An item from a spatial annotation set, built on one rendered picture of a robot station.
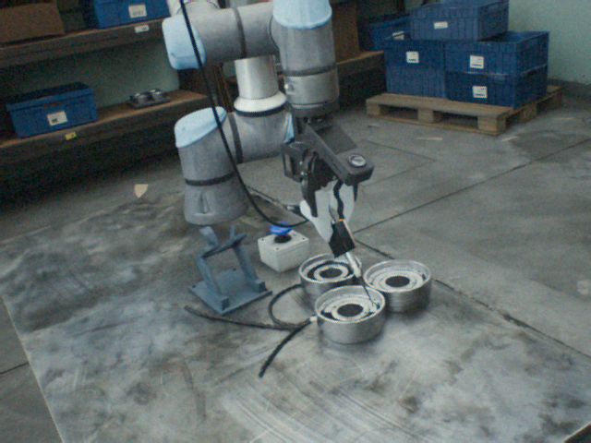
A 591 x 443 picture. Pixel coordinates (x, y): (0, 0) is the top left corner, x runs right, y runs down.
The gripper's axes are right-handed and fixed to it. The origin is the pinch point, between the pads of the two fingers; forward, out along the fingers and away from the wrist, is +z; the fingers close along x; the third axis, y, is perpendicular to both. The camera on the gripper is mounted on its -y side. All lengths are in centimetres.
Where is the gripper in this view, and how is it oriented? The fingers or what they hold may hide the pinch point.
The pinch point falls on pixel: (337, 232)
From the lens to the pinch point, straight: 98.1
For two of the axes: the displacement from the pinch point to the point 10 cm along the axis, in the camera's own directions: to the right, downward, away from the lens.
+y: -5.6, -2.6, 7.9
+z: 1.3, 9.1, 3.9
